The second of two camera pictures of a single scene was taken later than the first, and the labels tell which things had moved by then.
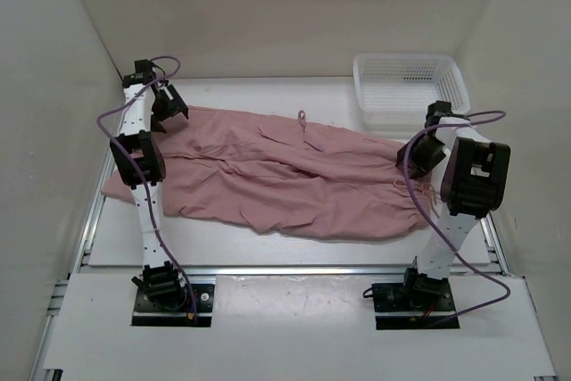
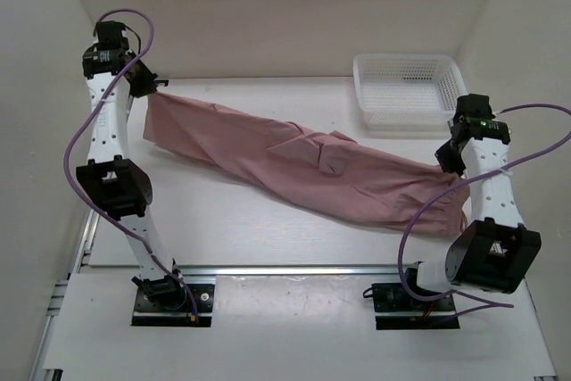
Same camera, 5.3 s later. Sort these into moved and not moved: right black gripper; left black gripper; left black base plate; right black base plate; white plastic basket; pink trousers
Moved: pink trousers; right black gripper; left black gripper
Not moved: left black base plate; right black base plate; white plastic basket
